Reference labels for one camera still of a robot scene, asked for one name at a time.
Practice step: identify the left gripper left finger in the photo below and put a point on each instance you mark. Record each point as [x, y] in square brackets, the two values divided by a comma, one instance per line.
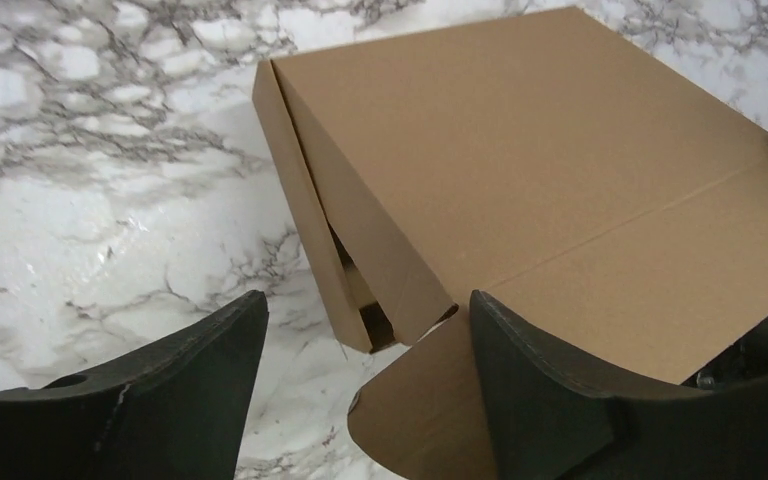
[175, 408]

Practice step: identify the brown cardboard box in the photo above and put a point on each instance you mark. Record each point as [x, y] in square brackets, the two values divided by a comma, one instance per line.
[542, 159]

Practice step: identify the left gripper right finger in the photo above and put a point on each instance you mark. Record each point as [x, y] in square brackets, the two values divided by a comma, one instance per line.
[555, 411]

